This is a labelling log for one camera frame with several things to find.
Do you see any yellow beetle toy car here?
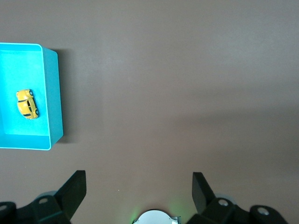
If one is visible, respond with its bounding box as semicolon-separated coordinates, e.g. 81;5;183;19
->
15;89;40;120

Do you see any teal plastic bin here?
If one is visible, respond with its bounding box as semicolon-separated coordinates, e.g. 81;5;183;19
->
0;42;64;152

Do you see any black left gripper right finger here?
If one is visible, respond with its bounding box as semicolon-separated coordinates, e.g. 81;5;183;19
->
188;172;288;224

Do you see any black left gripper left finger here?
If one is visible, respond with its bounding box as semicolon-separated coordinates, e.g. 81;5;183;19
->
0;170;87;224

